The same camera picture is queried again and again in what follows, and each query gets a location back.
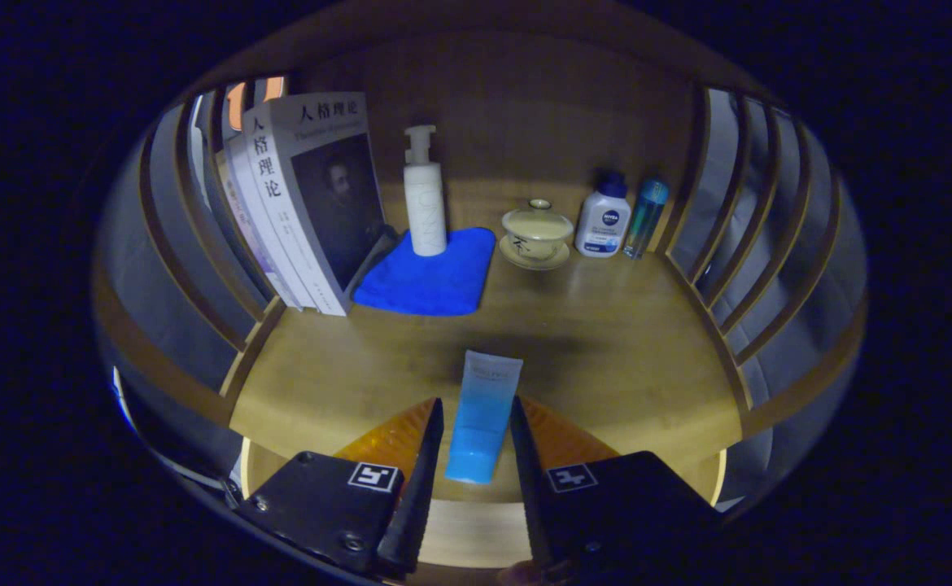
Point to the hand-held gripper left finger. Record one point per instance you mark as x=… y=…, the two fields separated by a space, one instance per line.
x=421 y=496

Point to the teal spray bottle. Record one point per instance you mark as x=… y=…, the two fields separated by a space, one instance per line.
x=645 y=216

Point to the blue squeeze tube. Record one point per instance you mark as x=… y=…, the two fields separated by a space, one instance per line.
x=484 y=415

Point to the wooden countertop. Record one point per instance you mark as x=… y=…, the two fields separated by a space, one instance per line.
x=606 y=342

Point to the white lotion bottle blue cap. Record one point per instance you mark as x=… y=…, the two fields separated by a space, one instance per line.
x=602 y=220

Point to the lilac book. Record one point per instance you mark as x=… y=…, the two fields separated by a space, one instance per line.
x=242 y=213

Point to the white book with portrait cover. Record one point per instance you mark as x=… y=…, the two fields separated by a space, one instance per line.
x=321 y=179

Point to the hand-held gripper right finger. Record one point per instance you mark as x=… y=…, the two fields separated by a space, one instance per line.
x=527 y=496

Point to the blue cloth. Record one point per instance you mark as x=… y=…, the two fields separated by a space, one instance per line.
x=427 y=285

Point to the lidded ceramic tea cup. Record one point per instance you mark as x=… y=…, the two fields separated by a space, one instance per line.
x=537 y=232

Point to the plain white book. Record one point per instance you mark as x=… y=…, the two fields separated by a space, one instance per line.
x=258 y=213

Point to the white pump bottle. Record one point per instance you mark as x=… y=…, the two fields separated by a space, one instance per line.
x=425 y=212

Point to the wooden cabinet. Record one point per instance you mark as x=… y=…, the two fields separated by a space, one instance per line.
x=525 y=106

